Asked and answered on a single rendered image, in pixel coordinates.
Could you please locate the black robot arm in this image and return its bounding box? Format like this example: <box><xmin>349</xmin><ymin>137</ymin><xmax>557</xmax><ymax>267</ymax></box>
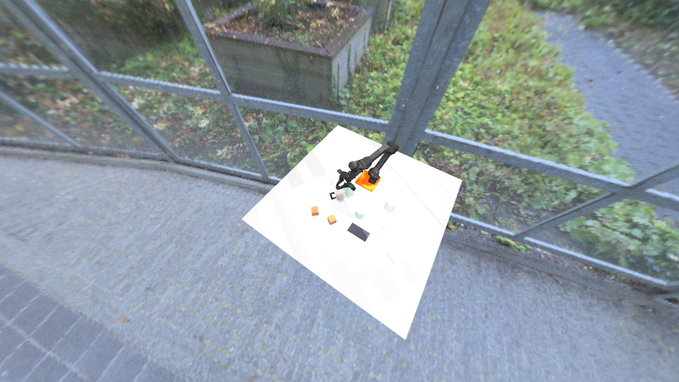
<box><xmin>341</xmin><ymin>141</ymin><xmax>399</xmax><ymax>185</ymax></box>

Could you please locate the dark grey flat bar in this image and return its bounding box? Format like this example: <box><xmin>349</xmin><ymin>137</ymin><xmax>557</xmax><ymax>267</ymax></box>
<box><xmin>347</xmin><ymin>223</ymin><xmax>370</xmax><ymax>242</ymax></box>

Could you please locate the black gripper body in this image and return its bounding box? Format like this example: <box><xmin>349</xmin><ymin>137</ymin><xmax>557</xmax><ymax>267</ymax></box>
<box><xmin>337</xmin><ymin>169</ymin><xmax>356</xmax><ymax>191</ymax></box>

